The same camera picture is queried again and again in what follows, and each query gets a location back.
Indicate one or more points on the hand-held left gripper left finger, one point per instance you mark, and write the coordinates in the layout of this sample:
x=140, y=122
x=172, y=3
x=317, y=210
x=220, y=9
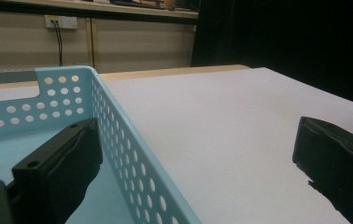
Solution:
x=56, y=168

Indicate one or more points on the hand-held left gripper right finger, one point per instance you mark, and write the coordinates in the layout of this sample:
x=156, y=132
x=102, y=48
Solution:
x=339, y=161

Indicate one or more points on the light blue perforated plastic basket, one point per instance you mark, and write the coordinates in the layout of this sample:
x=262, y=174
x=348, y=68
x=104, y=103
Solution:
x=72, y=93

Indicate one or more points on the black curtain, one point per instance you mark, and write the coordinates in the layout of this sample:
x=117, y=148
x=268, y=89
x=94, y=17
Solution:
x=289, y=46

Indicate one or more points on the wooden table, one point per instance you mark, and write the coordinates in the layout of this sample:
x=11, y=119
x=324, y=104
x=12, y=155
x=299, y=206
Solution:
x=165, y=73

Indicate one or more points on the wooden workbench with dark edge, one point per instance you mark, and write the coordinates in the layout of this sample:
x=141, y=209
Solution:
x=103, y=7

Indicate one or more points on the white wall socket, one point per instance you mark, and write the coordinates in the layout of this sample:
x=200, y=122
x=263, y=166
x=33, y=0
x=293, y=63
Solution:
x=67, y=22

